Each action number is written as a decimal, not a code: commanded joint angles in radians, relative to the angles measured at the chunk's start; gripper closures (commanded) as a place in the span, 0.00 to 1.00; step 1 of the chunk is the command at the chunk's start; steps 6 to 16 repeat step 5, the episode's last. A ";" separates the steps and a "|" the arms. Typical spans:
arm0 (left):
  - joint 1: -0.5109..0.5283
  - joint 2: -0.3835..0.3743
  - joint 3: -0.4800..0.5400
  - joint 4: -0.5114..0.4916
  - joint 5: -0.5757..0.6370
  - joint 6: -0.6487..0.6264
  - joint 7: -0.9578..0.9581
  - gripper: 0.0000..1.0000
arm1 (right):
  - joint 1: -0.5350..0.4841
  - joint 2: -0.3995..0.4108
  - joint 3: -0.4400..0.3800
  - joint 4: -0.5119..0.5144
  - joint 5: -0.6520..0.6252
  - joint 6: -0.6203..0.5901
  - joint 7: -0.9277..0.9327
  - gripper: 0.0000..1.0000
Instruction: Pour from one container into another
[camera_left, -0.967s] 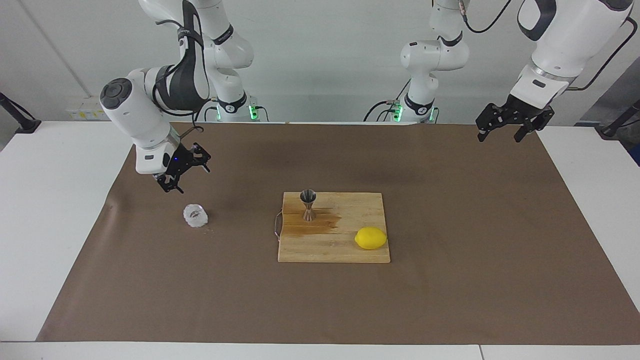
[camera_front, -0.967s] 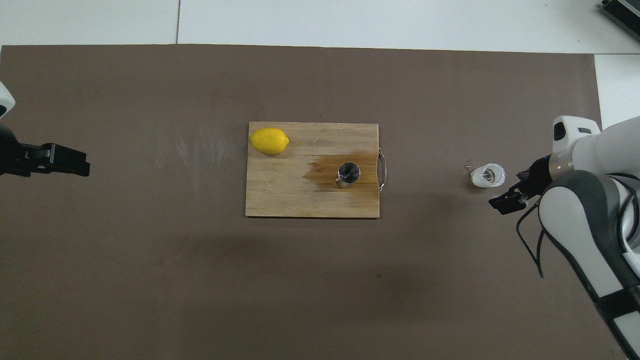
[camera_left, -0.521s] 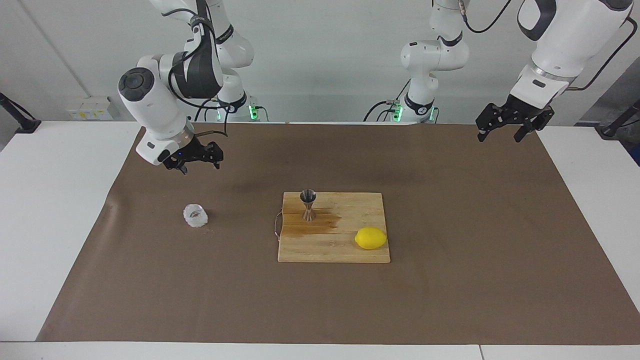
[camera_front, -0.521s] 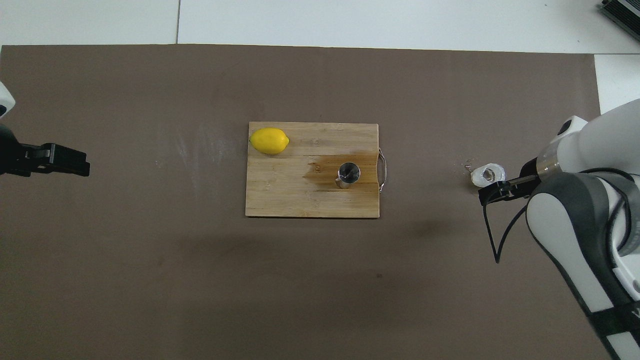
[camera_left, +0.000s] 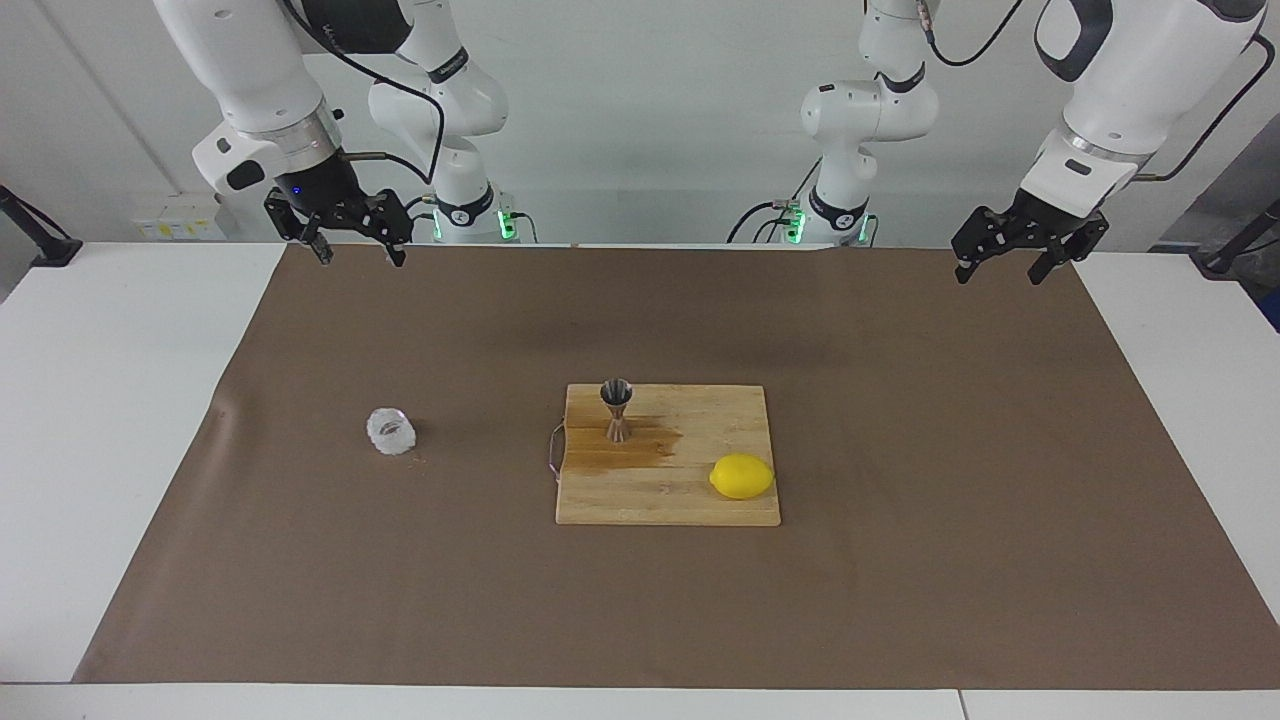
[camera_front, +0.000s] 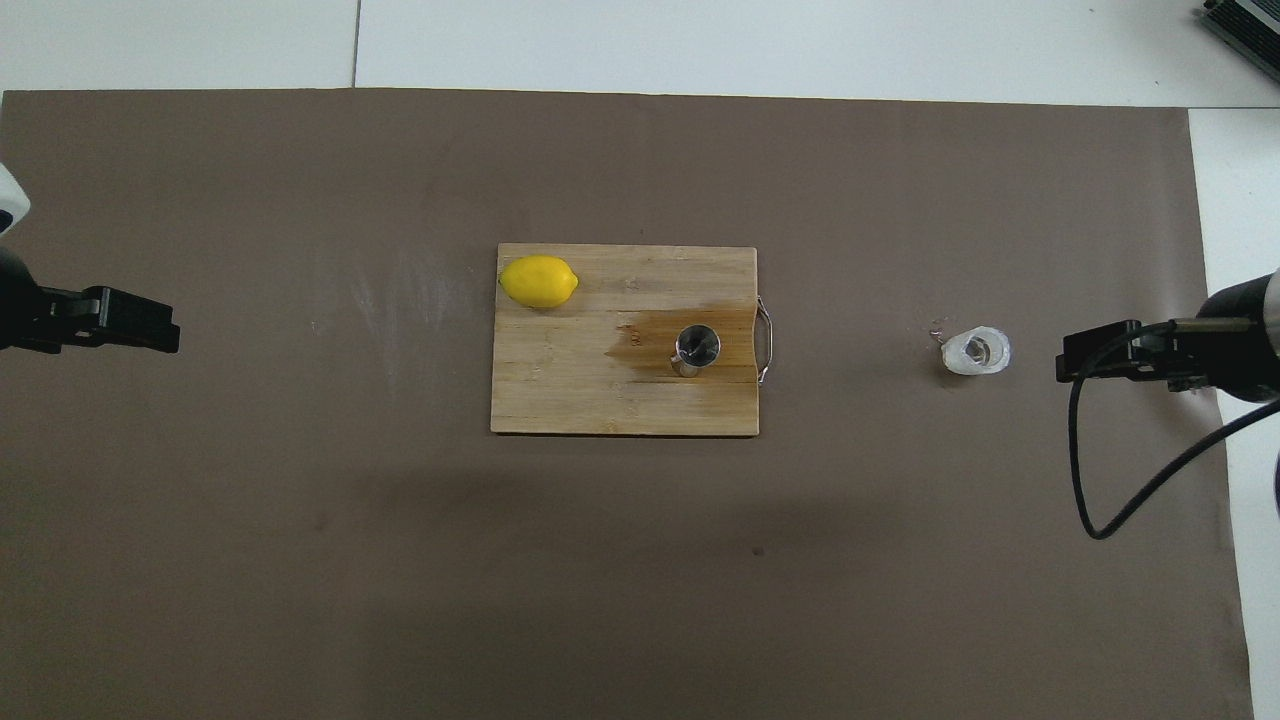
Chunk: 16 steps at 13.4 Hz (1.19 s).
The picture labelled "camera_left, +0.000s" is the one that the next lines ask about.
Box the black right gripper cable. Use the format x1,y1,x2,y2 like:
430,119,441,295
285,0,446,186

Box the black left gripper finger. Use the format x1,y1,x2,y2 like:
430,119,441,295
952,207,1011,286
1030,220,1111,288

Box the yellow lemon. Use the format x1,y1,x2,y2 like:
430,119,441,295
709,453,776,501

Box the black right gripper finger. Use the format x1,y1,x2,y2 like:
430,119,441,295
264,195,334,266
365,190,414,268

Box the frosted clear glass cup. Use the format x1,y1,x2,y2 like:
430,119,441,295
365,406,418,458

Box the wooden cutting board, metal handle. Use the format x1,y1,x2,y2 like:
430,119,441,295
548,384,782,527

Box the steel double jigger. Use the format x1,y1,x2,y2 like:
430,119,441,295
599,378,634,444

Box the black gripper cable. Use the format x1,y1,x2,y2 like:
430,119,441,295
285,0,446,186
1135,35,1276,183

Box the brown paper table mat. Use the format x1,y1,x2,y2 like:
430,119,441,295
72,243,1280,691

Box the black clamp stand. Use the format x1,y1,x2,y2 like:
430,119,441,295
0,185,83,268
1190,198,1280,279

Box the black left base cable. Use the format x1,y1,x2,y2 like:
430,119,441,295
728,198,801,244

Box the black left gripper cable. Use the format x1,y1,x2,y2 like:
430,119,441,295
1135,35,1276,183

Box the white socket box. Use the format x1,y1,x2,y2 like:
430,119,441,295
132,193,229,241

